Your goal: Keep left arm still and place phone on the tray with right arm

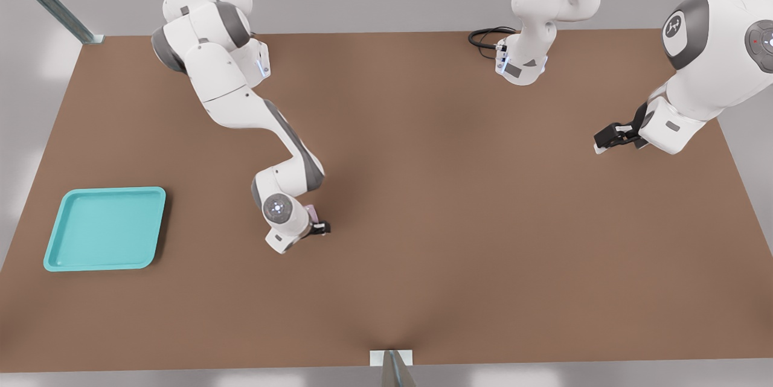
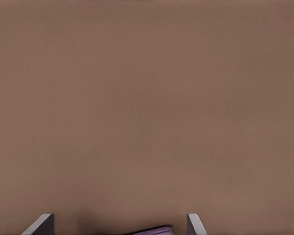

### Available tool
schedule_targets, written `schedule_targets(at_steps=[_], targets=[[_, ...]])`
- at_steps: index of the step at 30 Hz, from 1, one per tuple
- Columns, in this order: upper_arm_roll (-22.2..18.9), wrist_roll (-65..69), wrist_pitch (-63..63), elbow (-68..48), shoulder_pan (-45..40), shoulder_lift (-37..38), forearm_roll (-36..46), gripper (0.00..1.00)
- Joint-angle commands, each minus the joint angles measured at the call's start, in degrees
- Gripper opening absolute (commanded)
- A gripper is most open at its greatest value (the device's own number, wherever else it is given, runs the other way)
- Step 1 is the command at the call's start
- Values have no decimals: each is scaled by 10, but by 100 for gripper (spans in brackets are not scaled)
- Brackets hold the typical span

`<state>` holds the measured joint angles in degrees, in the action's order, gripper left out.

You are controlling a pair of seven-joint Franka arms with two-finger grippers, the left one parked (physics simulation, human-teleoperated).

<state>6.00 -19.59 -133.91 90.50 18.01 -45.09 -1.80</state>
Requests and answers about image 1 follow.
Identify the pale lilac phone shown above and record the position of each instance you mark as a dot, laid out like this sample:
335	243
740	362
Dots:
312	213

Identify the pale blue-green tray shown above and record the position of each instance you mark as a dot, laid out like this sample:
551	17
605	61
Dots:
105	229

